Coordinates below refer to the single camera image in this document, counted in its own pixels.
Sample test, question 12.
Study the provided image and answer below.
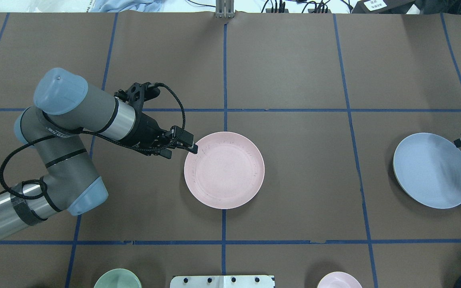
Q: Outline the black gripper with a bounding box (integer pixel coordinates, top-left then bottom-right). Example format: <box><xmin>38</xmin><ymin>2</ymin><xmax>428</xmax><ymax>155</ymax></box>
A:
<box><xmin>114</xmin><ymin>82</ymin><xmax>198</xmax><ymax>159</ymax></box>

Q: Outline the blue plate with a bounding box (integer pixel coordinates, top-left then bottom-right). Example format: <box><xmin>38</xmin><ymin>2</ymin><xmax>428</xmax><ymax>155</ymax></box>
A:
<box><xmin>392</xmin><ymin>133</ymin><xmax>461</xmax><ymax>209</ymax></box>

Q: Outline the pink plate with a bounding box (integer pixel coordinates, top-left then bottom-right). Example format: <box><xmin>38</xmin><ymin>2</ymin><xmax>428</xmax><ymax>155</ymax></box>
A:
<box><xmin>183</xmin><ymin>132</ymin><xmax>265</xmax><ymax>210</ymax></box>

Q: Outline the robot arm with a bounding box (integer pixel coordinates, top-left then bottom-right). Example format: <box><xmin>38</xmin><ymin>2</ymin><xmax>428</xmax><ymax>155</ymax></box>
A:
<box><xmin>0</xmin><ymin>68</ymin><xmax>198</xmax><ymax>240</ymax></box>

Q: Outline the green bowl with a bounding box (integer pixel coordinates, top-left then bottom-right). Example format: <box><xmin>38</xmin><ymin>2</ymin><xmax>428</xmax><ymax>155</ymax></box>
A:
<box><xmin>93</xmin><ymin>268</ymin><xmax>142</xmax><ymax>288</ymax></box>

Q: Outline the light blue cloth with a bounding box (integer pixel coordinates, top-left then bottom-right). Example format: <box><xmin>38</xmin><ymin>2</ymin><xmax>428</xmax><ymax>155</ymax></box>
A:
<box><xmin>89</xmin><ymin>0</ymin><xmax>163</xmax><ymax>13</ymax></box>

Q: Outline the pink bowl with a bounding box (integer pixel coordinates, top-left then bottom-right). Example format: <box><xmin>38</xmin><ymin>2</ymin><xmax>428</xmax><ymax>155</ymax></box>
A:
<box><xmin>317</xmin><ymin>271</ymin><xmax>362</xmax><ymax>288</ymax></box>

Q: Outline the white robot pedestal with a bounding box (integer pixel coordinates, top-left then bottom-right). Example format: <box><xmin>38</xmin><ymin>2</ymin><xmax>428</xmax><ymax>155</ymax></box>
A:
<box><xmin>170</xmin><ymin>275</ymin><xmax>276</xmax><ymax>288</ymax></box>

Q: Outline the aluminium frame post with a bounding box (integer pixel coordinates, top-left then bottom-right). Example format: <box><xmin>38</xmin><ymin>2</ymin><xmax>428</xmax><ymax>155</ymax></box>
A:
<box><xmin>215</xmin><ymin>0</ymin><xmax>235</xmax><ymax>19</ymax></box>

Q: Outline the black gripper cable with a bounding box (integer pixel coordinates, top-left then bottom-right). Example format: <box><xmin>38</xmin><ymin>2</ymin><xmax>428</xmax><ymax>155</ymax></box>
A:
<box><xmin>0</xmin><ymin>83</ymin><xmax>186</xmax><ymax>200</ymax></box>

